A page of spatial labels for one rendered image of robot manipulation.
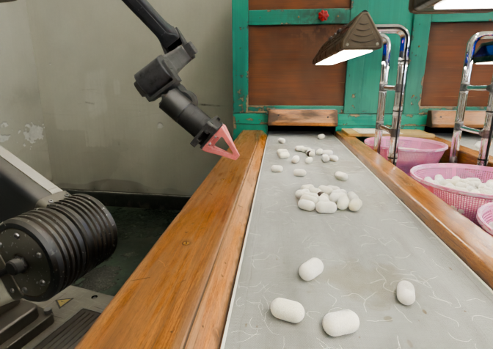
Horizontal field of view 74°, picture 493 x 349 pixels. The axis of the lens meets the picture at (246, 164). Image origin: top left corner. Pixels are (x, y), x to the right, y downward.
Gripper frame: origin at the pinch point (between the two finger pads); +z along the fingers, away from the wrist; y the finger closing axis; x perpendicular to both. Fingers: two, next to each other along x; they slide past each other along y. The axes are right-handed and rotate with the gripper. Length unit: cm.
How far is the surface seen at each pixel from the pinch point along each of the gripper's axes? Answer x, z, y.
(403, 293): -11.3, 21.1, -39.8
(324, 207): -7.5, 17.7, -15.0
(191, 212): 6.4, -0.5, -22.2
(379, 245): -11.0, 23.5, -25.9
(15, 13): 69, -171, 162
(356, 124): -26, 36, 77
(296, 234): -3.1, 14.4, -23.4
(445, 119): -51, 60, 72
